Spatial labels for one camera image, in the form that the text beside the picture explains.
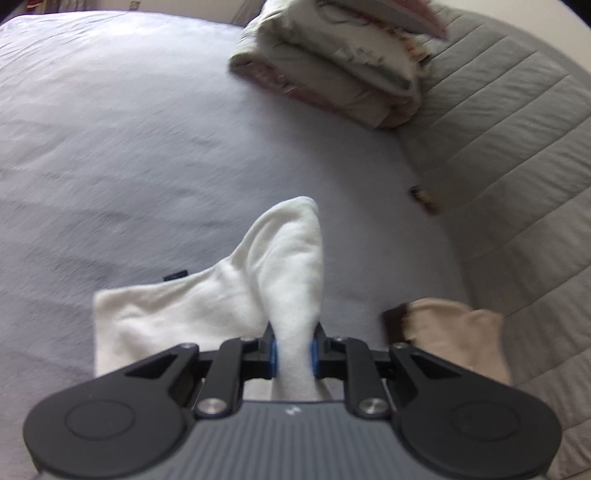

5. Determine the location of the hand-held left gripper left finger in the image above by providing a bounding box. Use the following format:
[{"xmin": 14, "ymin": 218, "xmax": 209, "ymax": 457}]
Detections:
[{"xmin": 124, "ymin": 330, "xmax": 280, "ymax": 418}]

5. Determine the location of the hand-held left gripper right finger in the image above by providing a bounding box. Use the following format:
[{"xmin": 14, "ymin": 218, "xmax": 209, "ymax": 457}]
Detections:
[{"xmin": 309, "ymin": 330, "xmax": 462, "ymax": 418}]

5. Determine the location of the white long-sleeve shirt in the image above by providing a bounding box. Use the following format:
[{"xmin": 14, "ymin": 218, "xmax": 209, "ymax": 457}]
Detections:
[{"xmin": 92, "ymin": 196, "xmax": 333, "ymax": 402}]

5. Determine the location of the small brown object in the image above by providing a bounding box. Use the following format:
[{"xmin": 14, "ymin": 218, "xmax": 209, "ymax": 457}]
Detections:
[{"xmin": 410, "ymin": 185, "xmax": 439, "ymax": 215}]

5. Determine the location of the bed with grey blanket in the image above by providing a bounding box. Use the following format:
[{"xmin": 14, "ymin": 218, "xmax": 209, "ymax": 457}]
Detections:
[{"xmin": 0, "ymin": 9, "xmax": 476, "ymax": 480}]

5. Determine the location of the quilted grey headboard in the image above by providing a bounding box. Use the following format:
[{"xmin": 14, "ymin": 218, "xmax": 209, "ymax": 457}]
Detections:
[{"xmin": 397, "ymin": 4, "xmax": 591, "ymax": 480}]

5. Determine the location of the folded grey quilt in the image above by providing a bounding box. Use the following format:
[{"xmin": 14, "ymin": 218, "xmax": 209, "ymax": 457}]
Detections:
[{"xmin": 228, "ymin": 0, "xmax": 432, "ymax": 130}]

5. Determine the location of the maroon pillow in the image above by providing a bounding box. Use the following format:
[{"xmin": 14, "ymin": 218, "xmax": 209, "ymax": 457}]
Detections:
[{"xmin": 369, "ymin": 0, "xmax": 448, "ymax": 40}]

